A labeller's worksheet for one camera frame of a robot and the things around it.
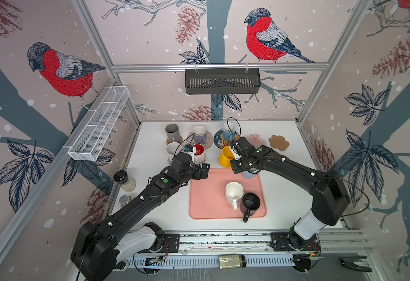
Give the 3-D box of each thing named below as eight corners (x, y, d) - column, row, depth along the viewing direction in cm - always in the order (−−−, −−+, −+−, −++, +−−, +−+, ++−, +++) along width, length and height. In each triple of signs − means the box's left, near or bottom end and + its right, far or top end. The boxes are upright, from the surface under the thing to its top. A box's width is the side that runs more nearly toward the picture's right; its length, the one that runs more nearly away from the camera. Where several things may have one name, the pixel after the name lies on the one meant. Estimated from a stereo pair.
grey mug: (167, 148, 109) (163, 136, 100) (169, 135, 116) (166, 123, 107) (179, 148, 109) (176, 136, 100) (181, 135, 116) (178, 123, 107)
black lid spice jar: (121, 193, 91) (111, 182, 81) (125, 181, 96) (116, 170, 86) (133, 193, 91) (124, 182, 81) (137, 181, 96) (128, 170, 86)
